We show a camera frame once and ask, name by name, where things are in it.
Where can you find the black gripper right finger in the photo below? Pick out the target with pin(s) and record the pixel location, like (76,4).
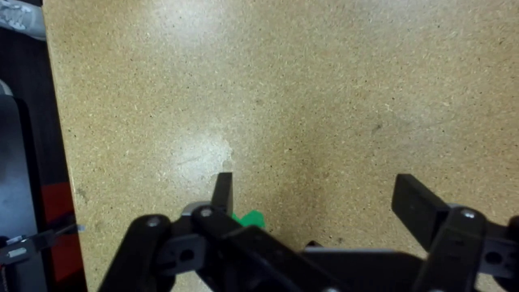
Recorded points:
(460,244)

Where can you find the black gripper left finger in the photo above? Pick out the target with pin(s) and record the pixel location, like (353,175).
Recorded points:
(228,248)

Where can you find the small green tape mark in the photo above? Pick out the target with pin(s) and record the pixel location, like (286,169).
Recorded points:
(252,218)

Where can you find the aluminium extrusion rails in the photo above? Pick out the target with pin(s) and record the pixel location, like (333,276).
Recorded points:
(11,179)

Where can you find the aluminium bracket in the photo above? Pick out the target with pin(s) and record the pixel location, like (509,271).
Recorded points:
(19,18)

